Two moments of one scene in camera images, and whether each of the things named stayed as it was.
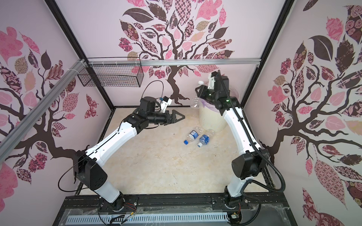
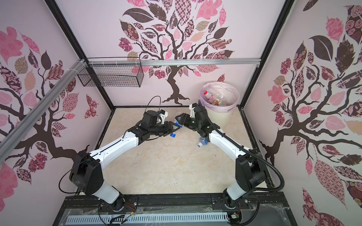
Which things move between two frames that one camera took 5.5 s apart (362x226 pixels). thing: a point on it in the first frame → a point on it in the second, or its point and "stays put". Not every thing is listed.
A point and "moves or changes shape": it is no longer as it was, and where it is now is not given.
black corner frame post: (76, 43) stays put
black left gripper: (173, 119) → (170, 126)
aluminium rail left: (12, 136) stays put
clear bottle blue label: (205, 139) stays put
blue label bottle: (193, 135) → (177, 123)
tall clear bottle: (197, 102) moves or changes shape
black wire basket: (114, 72) stays put
